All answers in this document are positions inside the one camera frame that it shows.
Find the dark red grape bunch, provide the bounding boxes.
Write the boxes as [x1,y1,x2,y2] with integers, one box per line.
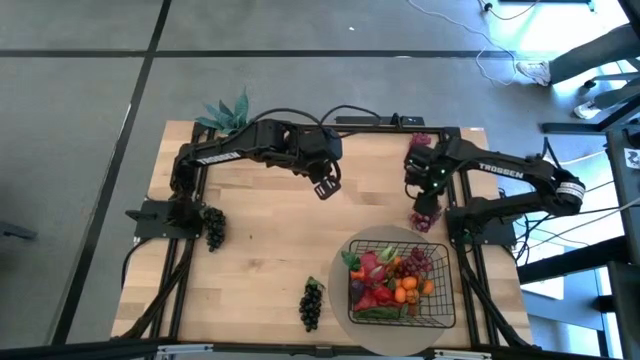
[397,247,435,279]
[409,208,444,235]

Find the orange carrot with green leaves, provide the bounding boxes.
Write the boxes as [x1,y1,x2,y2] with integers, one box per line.
[341,249,369,282]

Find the black grape bunch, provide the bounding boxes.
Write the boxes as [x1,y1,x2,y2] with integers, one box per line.
[298,275,327,334]
[202,205,228,254]

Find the black crossbeam silver brackets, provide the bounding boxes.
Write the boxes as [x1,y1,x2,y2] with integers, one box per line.
[0,338,640,360]

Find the grey side table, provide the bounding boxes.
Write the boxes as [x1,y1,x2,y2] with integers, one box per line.
[604,124,640,360]

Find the mandarin cluster with green leaves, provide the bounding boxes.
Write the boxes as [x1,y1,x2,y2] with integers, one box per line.
[402,275,436,305]
[392,255,409,304]

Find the person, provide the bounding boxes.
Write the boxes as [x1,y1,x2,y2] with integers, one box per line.
[516,22,640,121]

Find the green cucumber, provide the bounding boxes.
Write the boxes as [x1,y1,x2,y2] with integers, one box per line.
[355,305,409,321]

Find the black aluminium table frame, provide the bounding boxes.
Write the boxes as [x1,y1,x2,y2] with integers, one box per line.
[110,121,539,351]

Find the green plant in white pot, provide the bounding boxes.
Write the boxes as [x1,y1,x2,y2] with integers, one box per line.
[193,88,251,137]

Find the long red vegetable green end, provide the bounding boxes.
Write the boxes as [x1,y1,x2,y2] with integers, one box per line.
[355,292,379,312]

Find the black wire basket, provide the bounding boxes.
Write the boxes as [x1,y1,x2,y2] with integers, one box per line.
[346,239,457,331]

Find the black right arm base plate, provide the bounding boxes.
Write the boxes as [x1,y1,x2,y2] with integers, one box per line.
[444,207,516,246]

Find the black desk leg beam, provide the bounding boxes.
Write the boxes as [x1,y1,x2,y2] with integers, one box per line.
[542,102,640,135]

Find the black mounting bar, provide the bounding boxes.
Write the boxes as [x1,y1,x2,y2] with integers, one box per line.
[334,113,426,127]

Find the pink dragon fruit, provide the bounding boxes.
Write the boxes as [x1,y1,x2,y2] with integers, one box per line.
[359,244,401,289]

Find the grey office chair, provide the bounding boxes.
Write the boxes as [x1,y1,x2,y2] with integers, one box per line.
[579,69,640,132]

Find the black floor cable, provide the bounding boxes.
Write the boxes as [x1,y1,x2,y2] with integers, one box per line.
[478,0,544,22]

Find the pink grape bunch green leaf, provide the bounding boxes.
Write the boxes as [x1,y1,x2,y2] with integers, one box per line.
[409,131,433,151]

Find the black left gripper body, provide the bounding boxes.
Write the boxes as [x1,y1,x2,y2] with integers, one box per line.
[299,127,345,179]

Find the dark stand foot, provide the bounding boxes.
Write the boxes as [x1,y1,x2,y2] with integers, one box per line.
[0,219,39,242]

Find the white floor cable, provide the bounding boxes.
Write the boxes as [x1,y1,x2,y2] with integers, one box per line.
[407,0,524,87]

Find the black floor beam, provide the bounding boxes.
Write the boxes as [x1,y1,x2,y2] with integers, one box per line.
[517,234,640,286]

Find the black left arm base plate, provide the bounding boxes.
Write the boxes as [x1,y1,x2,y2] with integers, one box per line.
[124,199,205,240]

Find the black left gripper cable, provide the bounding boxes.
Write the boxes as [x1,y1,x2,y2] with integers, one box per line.
[319,103,389,131]

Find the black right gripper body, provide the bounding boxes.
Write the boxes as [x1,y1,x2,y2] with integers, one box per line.
[412,167,451,217]

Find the black left forearm cable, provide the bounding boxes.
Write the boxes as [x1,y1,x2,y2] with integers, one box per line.
[247,107,326,132]

